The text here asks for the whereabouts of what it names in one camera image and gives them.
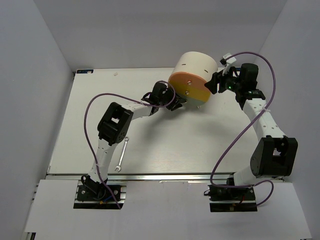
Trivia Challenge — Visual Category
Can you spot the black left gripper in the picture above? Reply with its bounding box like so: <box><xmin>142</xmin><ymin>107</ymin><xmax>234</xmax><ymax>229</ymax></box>
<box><xmin>158</xmin><ymin>86</ymin><xmax>186</xmax><ymax>111</ymax></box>

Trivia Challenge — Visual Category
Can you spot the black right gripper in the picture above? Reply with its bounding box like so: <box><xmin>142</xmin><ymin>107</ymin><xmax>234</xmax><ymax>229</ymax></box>
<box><xmin>204</xmin><ymin>64</ymin><xmax>243</xmax><ymax>95</ymax></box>

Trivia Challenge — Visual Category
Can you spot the orange top drawer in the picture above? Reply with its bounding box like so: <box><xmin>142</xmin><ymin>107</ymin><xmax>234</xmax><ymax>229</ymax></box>
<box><xmin>168</xmin><ymin>71</ymin><xmax>209</xmax><ymax>92</ymax></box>

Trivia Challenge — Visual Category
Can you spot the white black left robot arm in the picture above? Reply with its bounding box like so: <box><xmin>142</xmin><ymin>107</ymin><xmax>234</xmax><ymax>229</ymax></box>
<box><xmin>81</xmin><ymin>80</ymin><xmax>187</xmax><ymax>200</ymax></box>

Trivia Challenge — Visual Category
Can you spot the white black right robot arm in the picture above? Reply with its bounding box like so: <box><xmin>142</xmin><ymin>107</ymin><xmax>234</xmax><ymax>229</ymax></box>
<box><xmin>205</xmin><ymin>63</ymin><xmax>298</xmax><ymax>200</ymax></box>

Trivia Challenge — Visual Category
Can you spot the grey bottom drawer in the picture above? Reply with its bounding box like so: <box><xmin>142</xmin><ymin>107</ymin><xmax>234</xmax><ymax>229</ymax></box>
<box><xmin>184</xmin><ymin>97</ymin><xmax>206</xmax><ymax>108</ymax></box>

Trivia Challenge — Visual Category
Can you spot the cream round drawer cabinet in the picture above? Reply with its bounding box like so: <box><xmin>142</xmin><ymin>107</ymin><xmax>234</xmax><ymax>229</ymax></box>
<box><xmin>171</xmin><ymin>51</ymin><xmax>218</xmax><ymax>82</ymax></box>

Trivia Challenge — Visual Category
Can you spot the silver combination wrench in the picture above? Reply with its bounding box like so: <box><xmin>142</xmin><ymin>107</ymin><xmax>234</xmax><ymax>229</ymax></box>
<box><xmin>114</xmin><ymin>136</ymin><xmax>130</xmax><ymax>173</ymax></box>

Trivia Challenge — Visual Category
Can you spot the blue label sticker left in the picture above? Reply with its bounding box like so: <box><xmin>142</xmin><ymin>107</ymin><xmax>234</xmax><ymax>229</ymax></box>
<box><xmin>76</xmin><ymin>69</ymin><xmax>94</xmax><ymax>74</ymax></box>

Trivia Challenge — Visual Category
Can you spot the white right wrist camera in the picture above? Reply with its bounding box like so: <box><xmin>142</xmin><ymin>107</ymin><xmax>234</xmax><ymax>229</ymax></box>
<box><xmin>219</xmin><ymin>53</ymin><xmax>237</xmax><ymax>76</ymax></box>

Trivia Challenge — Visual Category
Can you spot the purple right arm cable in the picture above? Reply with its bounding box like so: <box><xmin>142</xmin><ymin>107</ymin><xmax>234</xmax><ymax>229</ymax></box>
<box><xmin>209</xmin><ymin>51</ymin><xmax>277</xmax><ymax>206</ymax></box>

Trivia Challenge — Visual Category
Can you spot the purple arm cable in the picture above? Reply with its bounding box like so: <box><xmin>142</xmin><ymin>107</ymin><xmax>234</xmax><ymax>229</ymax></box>
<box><xmin>209</xmin><ymin>51</ymin><xmax>277</xmax><ymax>206</ymax></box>
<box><xmin>83</xmin><ymin>79</ymin><xmax>177</xmax><ymax>210</ymax></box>

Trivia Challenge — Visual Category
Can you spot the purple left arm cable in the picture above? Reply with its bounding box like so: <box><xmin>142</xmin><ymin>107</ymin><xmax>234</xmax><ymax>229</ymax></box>
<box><xmin>83</xmin><ymin>79</ymin><xmax>177</xmax><ymax>210</ymax></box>

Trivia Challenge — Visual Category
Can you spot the aluminium table edge rail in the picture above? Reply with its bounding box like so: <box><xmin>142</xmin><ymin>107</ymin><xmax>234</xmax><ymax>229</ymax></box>
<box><xmin>46</xmin><ymin>171</ymin><xmax>283</xmax><ymax>183</ymax></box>

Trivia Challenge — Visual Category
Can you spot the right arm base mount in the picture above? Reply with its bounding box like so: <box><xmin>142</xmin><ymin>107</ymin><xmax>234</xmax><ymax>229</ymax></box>
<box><xmin>203</xmin><ymin>185</ymin><xmax>258</xmax><ymax>213</ymax></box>

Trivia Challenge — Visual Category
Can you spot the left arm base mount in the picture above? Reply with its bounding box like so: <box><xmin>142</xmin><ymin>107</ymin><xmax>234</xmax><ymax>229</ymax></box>
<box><xmin>73</xmin><ymin>183</ymin><xmax>127</xmax><ymax>210</ymax></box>

